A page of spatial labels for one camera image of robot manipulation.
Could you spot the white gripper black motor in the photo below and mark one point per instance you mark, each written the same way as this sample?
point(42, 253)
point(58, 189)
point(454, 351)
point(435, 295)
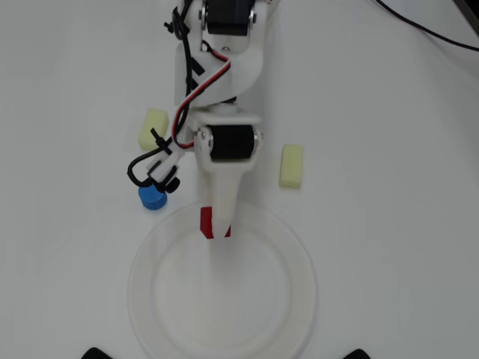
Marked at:
point(230, 143)

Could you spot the red cube block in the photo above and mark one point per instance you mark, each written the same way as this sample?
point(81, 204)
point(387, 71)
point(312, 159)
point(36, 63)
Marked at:
point(206, 224)

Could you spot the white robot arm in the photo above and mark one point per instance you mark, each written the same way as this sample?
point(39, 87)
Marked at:
point(243, 75)

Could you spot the blue cylinder block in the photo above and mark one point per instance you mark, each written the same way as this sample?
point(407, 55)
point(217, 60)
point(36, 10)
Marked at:
point(151, 200)

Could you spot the pale yellow foam block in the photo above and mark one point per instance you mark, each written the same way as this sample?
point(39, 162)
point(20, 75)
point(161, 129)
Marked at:
point(291, 166)
point(150, 125)

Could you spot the white round plate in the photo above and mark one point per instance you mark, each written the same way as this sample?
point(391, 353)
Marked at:
point(243, 299)

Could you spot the black table edge strip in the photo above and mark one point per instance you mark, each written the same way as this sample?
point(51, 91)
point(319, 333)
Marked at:
point(473, 15)

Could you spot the white mounted wrist camera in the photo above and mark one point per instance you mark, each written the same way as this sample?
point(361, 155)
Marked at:
point(162, 166)

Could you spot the black camera stand foot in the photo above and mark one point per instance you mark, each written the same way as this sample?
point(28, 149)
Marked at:
point(95, 353)
point(359, 354)

